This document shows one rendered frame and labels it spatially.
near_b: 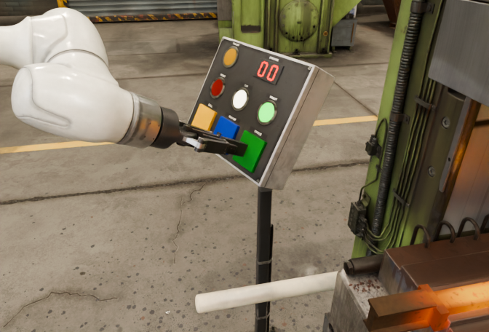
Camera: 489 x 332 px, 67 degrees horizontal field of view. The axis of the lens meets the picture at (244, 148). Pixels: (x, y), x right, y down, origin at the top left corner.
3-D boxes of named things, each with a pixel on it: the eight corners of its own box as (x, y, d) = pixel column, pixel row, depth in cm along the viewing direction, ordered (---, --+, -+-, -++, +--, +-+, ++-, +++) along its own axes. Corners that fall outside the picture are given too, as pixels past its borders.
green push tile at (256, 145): (250, 172, 81) (264, 141, 80) (231, 159, 86) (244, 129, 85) (256, 173, 82) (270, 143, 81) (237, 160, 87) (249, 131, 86)
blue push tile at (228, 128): (225, 154, 88) (237, 125, 87) (208, 142, 94) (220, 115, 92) (230, 155, 89) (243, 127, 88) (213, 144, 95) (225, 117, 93)
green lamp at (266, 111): (262, 126, 81) (263, 108, 79) (257, 117, 85) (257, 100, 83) (276, 125, 81) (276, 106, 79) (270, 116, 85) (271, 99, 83)
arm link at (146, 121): (121, 152, 59) (153, 158, 63) (140, 100, 58) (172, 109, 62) (102, 132, 66) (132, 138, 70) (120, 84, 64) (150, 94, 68)
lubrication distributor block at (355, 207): (354, 249, 95) (362, 206, 89) (344, 233, 100) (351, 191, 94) (367, 247, 96) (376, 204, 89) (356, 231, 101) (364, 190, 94)
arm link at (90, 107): (142, 115, 56) (126, 63, 64) (30, 84, 46) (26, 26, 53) (110, 161, 61) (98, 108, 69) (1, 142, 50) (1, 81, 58)
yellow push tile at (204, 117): (203, 138, 95) (214, 112, 94) (188, 128, 101) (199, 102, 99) (208, 140, 96) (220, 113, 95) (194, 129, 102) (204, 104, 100)
